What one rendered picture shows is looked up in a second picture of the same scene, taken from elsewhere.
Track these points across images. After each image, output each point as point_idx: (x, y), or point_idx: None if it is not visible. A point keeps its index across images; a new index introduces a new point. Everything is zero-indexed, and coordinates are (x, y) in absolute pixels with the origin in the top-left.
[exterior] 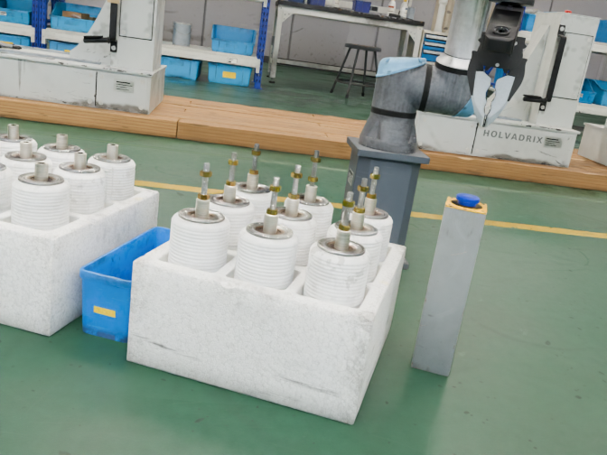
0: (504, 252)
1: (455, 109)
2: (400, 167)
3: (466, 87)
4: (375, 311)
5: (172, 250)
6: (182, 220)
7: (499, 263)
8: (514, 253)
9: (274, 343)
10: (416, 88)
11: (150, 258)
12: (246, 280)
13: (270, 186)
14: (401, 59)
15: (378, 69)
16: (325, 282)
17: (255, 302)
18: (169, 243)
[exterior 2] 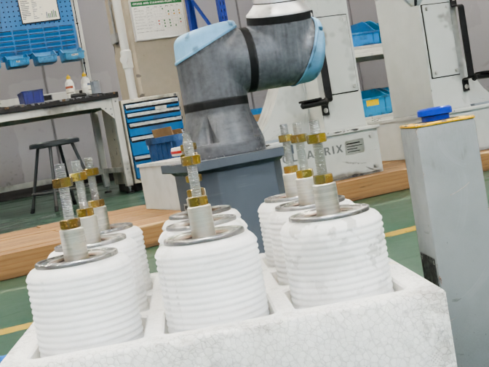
0: (407, 258)
1: (298, 71)
2: (259, 170)
3: (302, 36)
4: (431, 282)
5: (52, 333)
6: (54, 270)
7: (415, 267)
8: (418, 254)
9: None
10: (240, 59)
11: (16, 362)
12: (203, 326)
13: (183, 158)
14: (205, 26)
15: (177, 52)
16: (338, 269)
17: (242, 349)
18: (37, 327)
